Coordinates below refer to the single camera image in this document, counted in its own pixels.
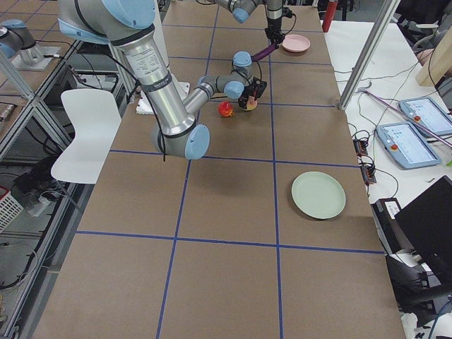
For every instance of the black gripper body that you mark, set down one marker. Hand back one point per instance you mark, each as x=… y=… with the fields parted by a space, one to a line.
x=273 y=22
x=246 y=98

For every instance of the purple eggplant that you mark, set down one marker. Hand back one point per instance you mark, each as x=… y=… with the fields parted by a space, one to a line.
x=264 y=53

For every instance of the pink green peach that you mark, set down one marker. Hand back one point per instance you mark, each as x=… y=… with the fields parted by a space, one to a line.
x=250 y=105

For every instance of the red yellow pomegranate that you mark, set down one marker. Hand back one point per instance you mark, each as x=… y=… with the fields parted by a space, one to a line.
x=225 y=109

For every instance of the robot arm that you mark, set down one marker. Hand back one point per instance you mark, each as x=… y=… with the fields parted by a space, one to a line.
x=241 y=10
x=130 y=27

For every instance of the pink plate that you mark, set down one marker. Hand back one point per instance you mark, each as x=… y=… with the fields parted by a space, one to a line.
x=296 y=43

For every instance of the red cylinder bottle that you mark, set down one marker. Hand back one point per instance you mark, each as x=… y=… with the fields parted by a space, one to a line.
x=329 y=14

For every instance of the metal rod white stand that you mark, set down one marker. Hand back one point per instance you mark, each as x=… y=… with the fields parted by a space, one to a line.
x=397 y=110

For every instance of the orange black relay module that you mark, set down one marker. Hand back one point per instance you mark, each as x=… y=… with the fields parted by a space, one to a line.
x=360 y=146

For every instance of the light green plate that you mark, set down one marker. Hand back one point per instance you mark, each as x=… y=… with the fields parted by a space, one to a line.
x=318 y=195

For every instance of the teach pendant near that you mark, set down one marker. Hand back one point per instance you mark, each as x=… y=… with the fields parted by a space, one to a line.
x=407 y=146

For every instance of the teach pendant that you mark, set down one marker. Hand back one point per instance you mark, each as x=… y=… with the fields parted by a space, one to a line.
x=426 y=112
x=407 y=146

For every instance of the white plastic chair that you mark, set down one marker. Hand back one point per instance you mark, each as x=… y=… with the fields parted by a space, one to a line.
x=95 y=118

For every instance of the teach pendant far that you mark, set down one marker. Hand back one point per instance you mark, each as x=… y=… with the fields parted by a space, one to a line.
x=426 y=112

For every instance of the black laptop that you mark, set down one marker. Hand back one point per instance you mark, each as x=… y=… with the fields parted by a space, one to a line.
x=426 y=222

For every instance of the white mesh basket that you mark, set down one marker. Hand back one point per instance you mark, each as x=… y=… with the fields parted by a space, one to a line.
x=10 y=208

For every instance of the aluminium frame post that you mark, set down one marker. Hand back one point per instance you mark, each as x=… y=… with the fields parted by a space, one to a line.
x=370 y=45

